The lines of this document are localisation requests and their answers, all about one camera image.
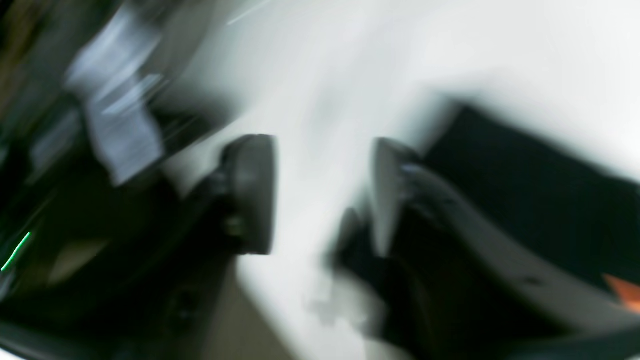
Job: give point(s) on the black T-shirt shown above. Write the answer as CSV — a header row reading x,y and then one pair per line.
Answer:
x,y
564,210

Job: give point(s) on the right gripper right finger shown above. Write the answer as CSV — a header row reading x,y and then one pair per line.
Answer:
x,y
548,291

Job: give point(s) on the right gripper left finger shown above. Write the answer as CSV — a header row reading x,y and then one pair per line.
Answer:
x,y
226,209

